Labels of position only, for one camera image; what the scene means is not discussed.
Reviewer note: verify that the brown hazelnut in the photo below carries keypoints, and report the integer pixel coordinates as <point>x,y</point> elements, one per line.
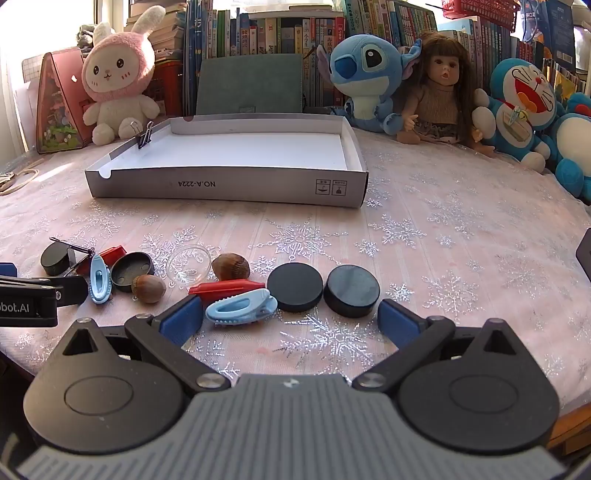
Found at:
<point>231,267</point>
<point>148,290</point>

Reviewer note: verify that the light blue hair clip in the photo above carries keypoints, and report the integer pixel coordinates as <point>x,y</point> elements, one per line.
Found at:
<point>99,288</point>
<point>244,304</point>

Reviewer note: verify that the red plastic crate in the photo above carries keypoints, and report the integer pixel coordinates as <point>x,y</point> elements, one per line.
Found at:
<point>168,87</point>

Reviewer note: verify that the pink house-shaped box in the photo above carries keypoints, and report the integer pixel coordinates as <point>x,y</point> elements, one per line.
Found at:
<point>57,92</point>

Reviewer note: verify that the pink bunny plush toy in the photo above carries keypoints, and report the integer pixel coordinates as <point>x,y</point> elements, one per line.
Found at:
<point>117,69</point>

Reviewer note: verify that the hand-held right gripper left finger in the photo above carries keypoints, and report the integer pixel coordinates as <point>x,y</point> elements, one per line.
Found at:
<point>178,323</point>

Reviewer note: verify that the long-haired baby doll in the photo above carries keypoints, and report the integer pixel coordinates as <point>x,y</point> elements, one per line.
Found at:
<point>438,97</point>

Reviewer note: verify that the blue printed packet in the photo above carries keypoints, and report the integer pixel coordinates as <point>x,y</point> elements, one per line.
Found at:
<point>554,27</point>

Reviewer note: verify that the black round disc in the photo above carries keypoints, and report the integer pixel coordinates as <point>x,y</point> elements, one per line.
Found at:
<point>295,286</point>
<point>54,258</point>
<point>351,288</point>

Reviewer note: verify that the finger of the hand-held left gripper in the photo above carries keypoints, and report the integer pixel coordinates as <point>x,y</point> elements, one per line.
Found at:
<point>7,270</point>
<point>74,290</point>

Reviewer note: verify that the blue alien plush toy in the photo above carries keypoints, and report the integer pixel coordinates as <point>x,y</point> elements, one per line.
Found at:
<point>364,69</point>

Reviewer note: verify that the white cardboard box tray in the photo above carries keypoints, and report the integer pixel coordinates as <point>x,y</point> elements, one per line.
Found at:
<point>231,152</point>

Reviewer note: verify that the stack of books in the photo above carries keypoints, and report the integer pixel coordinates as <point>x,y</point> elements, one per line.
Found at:
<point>161,32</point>

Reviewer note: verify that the dark object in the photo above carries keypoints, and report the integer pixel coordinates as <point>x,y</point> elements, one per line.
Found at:
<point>585,254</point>

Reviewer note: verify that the black round lid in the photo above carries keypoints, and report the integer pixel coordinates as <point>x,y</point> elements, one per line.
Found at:
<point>131,272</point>

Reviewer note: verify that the black binder clip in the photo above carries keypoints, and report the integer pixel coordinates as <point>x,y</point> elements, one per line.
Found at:
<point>73,270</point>
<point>144,138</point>

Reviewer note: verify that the grey cloth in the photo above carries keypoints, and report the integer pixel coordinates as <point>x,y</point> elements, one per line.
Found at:
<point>87,34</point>

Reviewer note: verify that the row of books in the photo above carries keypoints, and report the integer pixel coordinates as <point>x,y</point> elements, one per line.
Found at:
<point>286,32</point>

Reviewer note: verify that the beige rubber band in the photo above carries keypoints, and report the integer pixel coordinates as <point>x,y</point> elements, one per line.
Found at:
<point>32,173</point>

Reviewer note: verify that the blue robot cat plush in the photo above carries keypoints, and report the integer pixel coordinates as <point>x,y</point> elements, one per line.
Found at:
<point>521,92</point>
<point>575,143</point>

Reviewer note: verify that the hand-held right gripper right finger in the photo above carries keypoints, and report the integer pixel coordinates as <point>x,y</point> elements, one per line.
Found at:
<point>397,323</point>

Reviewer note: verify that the red plastic basket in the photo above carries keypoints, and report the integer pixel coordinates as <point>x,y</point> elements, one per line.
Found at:
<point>485,11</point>

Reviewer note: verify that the green notebook case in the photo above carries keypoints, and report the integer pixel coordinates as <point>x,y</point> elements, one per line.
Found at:
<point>249,85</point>

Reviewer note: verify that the red plastic cap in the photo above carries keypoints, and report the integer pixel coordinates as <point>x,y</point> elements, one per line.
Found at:
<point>217,288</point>
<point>113,254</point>

